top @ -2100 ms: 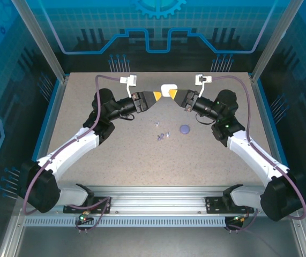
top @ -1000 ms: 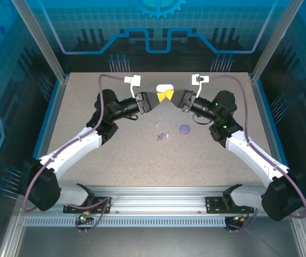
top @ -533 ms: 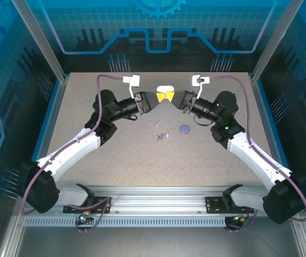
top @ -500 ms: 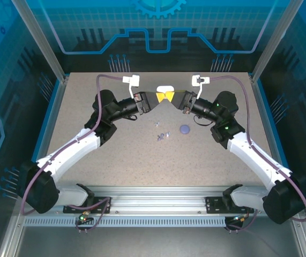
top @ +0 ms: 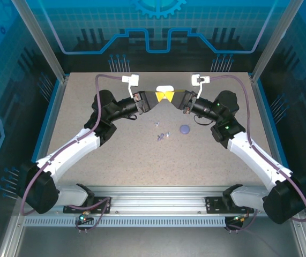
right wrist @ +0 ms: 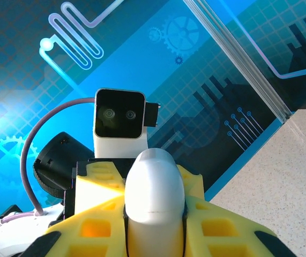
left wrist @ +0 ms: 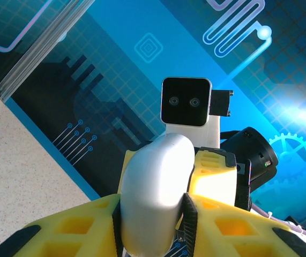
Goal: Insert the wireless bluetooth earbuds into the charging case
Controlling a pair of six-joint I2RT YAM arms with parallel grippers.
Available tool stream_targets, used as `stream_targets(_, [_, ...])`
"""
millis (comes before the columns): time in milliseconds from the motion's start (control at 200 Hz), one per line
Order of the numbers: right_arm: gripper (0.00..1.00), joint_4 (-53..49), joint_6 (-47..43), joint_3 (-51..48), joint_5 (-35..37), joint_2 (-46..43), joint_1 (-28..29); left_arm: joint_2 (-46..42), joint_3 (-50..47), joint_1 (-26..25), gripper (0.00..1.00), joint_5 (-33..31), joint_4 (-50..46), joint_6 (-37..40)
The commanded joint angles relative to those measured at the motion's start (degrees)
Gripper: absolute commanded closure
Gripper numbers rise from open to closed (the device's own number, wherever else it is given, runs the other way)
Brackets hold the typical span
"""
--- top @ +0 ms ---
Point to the aluminium side rail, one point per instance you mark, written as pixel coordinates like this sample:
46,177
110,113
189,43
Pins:
54,112
264,112

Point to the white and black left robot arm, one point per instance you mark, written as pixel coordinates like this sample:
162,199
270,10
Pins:
69,152

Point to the pale lilac earbud charging case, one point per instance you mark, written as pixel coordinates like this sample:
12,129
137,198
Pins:
165,88

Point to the aluminium frame post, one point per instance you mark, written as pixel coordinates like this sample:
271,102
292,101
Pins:
49,51
267,51

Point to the black connector with light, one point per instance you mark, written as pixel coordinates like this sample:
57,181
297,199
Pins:
238,219
84,219

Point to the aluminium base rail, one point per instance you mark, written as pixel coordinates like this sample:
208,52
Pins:
155,198

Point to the round purple disc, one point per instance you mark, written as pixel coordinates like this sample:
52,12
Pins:
185,129

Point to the small purple earpiece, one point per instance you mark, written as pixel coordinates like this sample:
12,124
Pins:
159,138

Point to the blue table edge strip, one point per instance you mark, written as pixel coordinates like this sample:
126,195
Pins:
269,112
48,112

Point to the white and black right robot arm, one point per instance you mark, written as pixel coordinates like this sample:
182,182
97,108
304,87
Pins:
257,158

